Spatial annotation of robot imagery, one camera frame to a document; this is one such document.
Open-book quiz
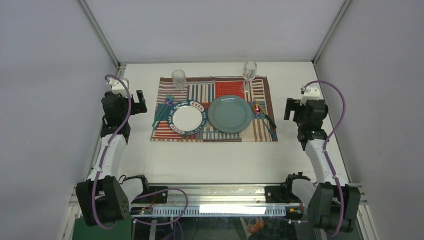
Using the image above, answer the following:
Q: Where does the iridescent fork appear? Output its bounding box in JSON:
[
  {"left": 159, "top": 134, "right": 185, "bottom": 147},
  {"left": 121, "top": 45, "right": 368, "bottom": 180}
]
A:
[
  {"left": 153, "top": 95, "right": 175, "bottom": 130},
  {"left": 151, "top": 93, "right": 172, "bottom": 127}
]

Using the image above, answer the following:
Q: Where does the gold knife dark handle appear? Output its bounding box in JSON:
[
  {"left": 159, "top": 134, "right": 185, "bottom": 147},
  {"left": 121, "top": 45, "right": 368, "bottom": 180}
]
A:
[{"left": 253, "top": 99, "right": 277, "bottom": 129}]

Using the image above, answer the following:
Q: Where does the clear plastic cup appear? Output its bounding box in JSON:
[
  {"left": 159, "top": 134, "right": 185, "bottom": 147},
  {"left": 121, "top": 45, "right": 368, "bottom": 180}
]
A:
[{"left": 171, "top": 69, "right": 187, "bottom": 90}]

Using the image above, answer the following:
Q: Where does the iridescent spoon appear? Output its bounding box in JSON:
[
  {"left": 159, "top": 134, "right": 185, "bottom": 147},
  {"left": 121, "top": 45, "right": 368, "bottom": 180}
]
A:
[{"left": 252, "top": 103, "right": 278, "bottom": 141}]

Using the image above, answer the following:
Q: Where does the white green-rimmed small plate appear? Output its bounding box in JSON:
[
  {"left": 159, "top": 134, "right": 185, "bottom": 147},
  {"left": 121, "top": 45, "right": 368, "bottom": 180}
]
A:
[{"left": 166, "top": 100, "right": 208, "bottom": 136}]

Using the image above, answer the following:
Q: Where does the brown striped placemat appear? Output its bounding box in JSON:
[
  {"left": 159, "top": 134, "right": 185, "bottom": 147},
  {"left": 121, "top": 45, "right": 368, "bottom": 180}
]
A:
[{"left": 150, "top": 76, "right": 277, "bottom": 143}]

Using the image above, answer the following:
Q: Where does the clear wine glass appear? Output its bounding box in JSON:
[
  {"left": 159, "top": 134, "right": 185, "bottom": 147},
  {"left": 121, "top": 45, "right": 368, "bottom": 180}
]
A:
[{"left": 242, "top": 61, "right": 257, "bottom": 93}]

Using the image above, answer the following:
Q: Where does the large teal plate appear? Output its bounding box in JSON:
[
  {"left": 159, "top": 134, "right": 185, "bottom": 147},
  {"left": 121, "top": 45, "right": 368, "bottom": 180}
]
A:
[{"left": 207, "top": 95, "right": 254, "bottom": 134}]

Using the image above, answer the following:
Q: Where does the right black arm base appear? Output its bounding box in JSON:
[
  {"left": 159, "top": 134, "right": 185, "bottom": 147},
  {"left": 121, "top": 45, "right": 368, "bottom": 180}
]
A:
[{"left": 264, "top": 183, "right": 301, "bottom": 204}]

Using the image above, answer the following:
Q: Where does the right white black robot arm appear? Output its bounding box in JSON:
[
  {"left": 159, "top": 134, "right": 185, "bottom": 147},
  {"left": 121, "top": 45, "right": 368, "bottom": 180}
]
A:
[{"left": 282, "top": 98, "right": 361, "bottom": 236}]

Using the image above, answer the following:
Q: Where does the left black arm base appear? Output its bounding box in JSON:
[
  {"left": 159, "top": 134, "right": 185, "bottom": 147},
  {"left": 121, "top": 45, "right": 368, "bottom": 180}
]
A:
[{"left": 127, "top": 185, "right": 169, "bottom": 206}]

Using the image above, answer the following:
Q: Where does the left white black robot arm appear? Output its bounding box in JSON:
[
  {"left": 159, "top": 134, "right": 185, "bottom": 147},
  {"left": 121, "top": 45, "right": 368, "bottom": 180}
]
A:
[{"left": 75, "top": 90, "right": 151, "bottom": 229}]

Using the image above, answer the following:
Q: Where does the green board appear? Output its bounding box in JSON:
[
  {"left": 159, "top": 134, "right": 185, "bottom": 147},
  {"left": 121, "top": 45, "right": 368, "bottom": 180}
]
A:
[{"left": 72, "top": 218, "right": 132, "bottom": 240}]

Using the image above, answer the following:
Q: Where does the orange object below table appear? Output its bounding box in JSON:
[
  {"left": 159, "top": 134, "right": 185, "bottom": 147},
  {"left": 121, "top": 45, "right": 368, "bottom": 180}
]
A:
[{"left": 247, "top": 217, "right": 268, "bottom": 234}]

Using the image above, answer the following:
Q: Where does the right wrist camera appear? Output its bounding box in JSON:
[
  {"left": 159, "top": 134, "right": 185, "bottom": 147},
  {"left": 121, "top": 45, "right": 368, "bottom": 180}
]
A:
[{"left": 299, "top": 85, "right": 321, "bottom": 106}]

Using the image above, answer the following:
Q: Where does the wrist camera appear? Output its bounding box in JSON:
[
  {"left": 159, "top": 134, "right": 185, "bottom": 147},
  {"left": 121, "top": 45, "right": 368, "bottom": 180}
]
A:
[
  {"left": 108, "top": 78, "right": 129, "bottom": 98},
  {"left": 299, "top": 85, "right": 321, "bottom": 106}
]

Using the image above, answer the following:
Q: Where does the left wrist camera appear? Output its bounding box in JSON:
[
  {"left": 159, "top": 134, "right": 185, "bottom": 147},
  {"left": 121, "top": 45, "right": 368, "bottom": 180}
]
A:
[{"left": 108, "top": 78, "right": 129, "bottom": 98}]

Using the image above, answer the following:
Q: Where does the aluminium front rail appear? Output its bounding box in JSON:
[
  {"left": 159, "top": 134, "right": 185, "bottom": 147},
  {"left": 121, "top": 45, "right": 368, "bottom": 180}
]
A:
[{"left": 68, "top": 183, "right": 368, "bottom": 208}]

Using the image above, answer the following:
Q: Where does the white slotted cable duct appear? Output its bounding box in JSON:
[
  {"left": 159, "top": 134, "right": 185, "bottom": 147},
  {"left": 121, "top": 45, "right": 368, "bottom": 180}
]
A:
[{"left": 133, "top": 204, "right": 286, "bottom": 218}]

